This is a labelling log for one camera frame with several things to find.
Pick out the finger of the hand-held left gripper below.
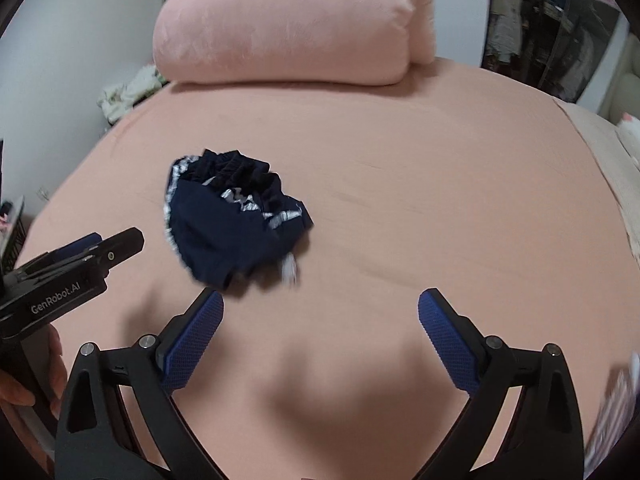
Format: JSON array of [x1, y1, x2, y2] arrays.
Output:
[[75, 227, 145, 273], [20, 232, 103, 273]]

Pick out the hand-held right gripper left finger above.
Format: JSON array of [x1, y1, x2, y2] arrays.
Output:
[[54, 287, 226, 480]]

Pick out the navy white-striped garment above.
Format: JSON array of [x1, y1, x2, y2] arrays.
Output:
[[162, 148, 315, 292]]

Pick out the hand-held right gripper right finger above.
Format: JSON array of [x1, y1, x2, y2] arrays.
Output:
[[417, 288, 586, 480]]

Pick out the light blue folded garment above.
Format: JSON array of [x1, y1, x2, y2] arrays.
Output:
[[582, 352, 640, 468]]

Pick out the rolled pink duvet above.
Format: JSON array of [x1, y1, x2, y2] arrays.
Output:
[[152, 0, 437, 86]]

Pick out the pile of white clothes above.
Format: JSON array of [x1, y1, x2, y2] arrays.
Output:
[[97, 64, 168, 126]]

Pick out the glass door wardrobe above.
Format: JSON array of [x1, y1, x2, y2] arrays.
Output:
[[482, 0, 631, 106]]

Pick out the bed with pink sheet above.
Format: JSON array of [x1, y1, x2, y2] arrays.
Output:
[[0, 55, 640, 480]]

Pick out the person's left hand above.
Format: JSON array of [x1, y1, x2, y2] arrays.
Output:
[[0, 329, 68, 417]]

